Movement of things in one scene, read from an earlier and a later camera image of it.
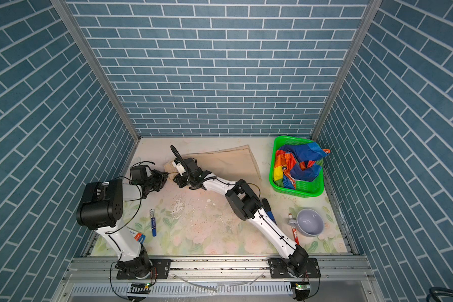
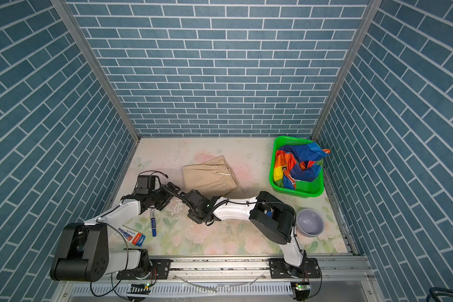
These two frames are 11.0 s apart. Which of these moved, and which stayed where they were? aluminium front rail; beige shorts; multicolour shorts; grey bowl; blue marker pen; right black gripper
Moved: beige shorts; right black gripper
Stayed: multicolour shorts; blue marker pen; grey bowl; aluminium front rail
